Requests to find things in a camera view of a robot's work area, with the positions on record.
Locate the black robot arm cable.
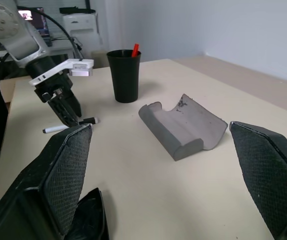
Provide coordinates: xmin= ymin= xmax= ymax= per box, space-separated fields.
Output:
xmin=17 ymin=5 xmax=84 ymax=61

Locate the white marker with black cap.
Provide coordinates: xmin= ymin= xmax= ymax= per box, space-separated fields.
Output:
xmin=42 ymin=116 xmax=101 ymax=134

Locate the white printer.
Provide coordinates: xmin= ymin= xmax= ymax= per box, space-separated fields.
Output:
xmin=62 ymin=12 xmax=103 ymax=70

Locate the black plastic cup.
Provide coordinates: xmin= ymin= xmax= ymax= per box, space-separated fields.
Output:
xmin=106 ymin=49 xmax=142 ymax=104

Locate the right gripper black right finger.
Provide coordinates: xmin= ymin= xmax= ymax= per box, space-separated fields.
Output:
xmin=229 ymin=120 xmax=287 ymax=240

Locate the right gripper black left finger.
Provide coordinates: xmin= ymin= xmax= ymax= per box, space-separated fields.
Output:
xmin=0 ymin=123 xmax=94 ymax=240

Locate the red marker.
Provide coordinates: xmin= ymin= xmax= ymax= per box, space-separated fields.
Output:
xmin=130 ymin=43 xmax=140 ymax=58

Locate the grey open glasses case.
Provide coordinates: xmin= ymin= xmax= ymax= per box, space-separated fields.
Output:
xmin=137 ymin=93 xmax=229 ymax=162

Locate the black printer top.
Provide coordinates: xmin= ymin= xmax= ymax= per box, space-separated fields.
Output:
xmin=59 ymin=6 xmax=96 ymax=15

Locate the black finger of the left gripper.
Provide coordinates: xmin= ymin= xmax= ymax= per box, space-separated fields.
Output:
xmin=67 ymin=91 xmax=82 ymax=118
xmin=47 ymin=96 xmax=80 ymax=128

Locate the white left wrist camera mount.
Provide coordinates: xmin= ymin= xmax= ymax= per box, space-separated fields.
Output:
xmin=28 ymin=58 xmax=95 ymax=87

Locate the computer monitor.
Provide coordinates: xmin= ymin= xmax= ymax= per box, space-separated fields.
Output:
xmin=17 ymin=7 xmax=53 ymax=47

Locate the cardboard box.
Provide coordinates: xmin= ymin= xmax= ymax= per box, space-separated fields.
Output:
xmin=91 ymin=49 xmax=111 ymax=69

